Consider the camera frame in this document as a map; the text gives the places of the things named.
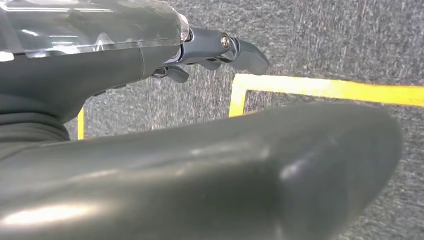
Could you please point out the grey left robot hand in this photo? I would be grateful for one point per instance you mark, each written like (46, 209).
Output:
(198, 182)

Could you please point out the yellow floor tape strip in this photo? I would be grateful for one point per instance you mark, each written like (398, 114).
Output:
(80, 126)

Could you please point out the yellow floor tape square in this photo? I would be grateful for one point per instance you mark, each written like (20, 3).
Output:
(314, 86)

